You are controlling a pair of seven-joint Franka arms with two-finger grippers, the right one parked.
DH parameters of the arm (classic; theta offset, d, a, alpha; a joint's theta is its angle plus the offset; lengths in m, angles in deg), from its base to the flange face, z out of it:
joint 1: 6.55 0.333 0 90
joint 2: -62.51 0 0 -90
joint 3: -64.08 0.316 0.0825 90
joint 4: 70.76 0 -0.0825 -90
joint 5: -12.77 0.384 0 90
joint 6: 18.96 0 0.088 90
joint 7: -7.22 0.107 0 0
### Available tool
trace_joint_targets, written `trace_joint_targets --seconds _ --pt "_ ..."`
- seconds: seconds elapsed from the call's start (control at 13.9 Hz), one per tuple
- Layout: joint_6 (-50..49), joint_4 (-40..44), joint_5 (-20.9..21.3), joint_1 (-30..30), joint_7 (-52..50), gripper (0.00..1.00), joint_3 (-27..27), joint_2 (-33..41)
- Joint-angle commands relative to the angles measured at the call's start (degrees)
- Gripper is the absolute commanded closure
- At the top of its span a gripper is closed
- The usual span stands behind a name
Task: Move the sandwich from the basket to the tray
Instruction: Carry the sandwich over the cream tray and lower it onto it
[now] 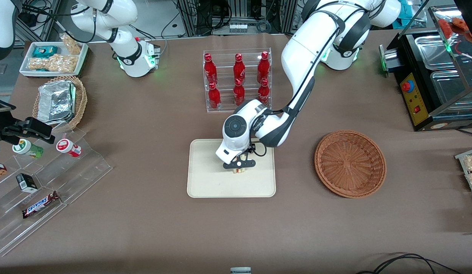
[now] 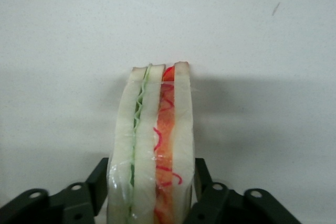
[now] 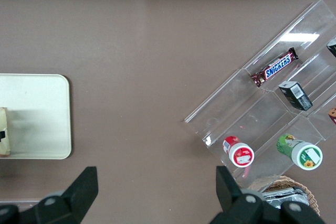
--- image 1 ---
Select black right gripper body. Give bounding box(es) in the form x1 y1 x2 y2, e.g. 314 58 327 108
1 126 29 142

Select cream rectangular plastic tray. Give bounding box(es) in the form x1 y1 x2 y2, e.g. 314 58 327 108
187 138 276 198

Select light tan wicker basket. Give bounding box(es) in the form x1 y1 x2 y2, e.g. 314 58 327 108
32 75 88 132

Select white rectangular snack tray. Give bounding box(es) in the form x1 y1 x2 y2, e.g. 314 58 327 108
19 41 89 78

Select brown round wicker basket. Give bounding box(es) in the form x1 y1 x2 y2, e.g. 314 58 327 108
314 130 387 199

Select green lidded yogurt cup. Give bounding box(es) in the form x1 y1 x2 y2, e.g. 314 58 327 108
12 139 44 159

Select red lidded yogurt cup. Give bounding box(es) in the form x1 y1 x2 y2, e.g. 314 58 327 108
56 139 83 158

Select silver foil container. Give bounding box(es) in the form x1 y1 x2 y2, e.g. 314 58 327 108
37 81 77 125

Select small black carton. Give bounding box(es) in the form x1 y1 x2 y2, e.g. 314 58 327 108
16 173 38 193

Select clear acrylic stepped stand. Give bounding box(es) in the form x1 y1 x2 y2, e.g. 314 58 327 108
0 127 113 257

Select clear acrylic bottle rack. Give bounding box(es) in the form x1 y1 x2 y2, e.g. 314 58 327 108
203 48 272 113

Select clear bag of nuts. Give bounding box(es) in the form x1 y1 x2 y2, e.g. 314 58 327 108
60 33 83 55
48 54 77 73
27 57 50 71

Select brown snickers bar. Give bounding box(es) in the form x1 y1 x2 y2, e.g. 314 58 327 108
22 191 60 219

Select red cola bottle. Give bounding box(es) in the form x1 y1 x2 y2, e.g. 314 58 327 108
208 83 221 110
204 53 217 85
233 53 246 82
258 78 270 106
257 51 270 82
233 79 245 107

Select teal snack packet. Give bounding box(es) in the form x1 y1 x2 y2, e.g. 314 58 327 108
32 46 58 58

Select black food warmer cabinet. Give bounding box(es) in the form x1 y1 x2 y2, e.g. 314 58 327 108
379 0 472 132

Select teal box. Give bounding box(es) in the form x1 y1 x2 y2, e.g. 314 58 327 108
398 5 418 20

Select orange fried food pieces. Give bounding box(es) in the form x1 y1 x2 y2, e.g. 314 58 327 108
438 17 472 43

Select black flat bracket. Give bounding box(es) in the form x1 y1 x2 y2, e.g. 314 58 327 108
0 96 16 114

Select black floor cable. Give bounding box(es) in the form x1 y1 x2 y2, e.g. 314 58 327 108
356 253 463 274

